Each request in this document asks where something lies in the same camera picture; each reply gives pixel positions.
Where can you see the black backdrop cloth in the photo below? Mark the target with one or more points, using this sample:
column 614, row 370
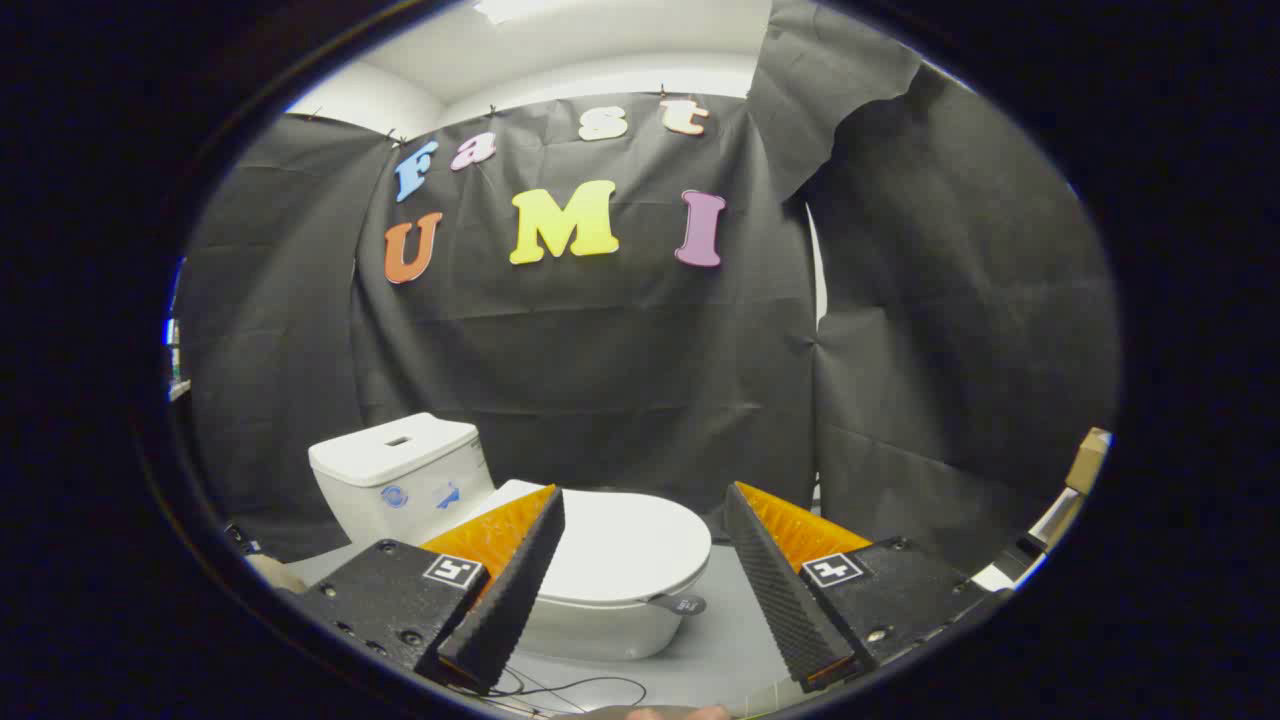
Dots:
column 600, row 350

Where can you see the grey lid pull tab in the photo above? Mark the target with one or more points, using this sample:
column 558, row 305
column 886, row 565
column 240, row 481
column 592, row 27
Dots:
column 685, row 605

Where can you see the white toilet with tank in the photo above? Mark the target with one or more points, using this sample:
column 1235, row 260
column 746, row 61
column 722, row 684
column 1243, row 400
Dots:
column 400, row 460

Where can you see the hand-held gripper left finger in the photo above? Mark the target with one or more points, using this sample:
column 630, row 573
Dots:
column 510, row 590

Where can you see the white toilet lid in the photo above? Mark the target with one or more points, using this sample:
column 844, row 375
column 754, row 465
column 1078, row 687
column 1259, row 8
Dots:
column 630, row 550

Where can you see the white flat panel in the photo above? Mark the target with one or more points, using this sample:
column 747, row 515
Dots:
column 1055, row 520

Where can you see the brown cardboard box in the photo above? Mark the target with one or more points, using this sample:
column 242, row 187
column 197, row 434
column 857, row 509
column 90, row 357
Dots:
column 1088, row 460

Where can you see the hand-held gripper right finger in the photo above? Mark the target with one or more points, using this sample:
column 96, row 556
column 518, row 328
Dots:
column 780, row 590

